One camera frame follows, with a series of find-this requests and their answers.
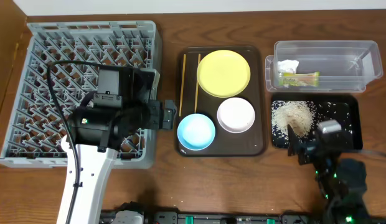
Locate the light blue bowl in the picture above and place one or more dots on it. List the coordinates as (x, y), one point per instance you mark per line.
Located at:
(196, 132)

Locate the grey plastic dish rack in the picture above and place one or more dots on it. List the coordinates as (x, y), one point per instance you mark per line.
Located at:
(60, 68)

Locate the wooden chopstick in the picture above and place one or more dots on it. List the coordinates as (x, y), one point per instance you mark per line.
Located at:
(182, 83)
(197, 84)

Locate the black plastic tray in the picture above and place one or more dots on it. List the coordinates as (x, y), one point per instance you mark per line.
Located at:
(342, 108)

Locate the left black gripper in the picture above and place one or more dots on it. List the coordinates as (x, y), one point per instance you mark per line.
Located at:
(164, 115)

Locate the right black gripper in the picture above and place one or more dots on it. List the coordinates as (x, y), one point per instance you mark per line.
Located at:
(307, 151)

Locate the yellow round plate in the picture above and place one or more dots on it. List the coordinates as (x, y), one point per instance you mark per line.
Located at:
(223, 73)

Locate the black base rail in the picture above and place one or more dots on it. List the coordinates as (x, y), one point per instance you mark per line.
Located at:
(132, 217)

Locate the white tissue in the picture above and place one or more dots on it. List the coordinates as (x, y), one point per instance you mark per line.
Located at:
(287, 66)

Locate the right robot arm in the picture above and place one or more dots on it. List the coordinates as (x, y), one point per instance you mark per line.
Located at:
(341, 181)

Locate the dark brown serving tray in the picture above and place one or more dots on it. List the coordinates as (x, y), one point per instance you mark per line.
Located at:
(247, 144)

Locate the pink white bowl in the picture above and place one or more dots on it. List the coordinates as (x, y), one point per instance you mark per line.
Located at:
(236, 115)

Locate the green snack wrapper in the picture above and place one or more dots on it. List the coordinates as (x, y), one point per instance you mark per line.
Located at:
(295, 79)

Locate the clear plastic bin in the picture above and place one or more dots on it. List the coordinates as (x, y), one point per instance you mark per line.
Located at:
(344, 65)

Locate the pile of rice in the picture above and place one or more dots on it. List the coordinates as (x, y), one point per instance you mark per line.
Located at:
(298, 114)

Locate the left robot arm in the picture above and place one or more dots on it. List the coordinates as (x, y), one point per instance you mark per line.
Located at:
(104, 138)

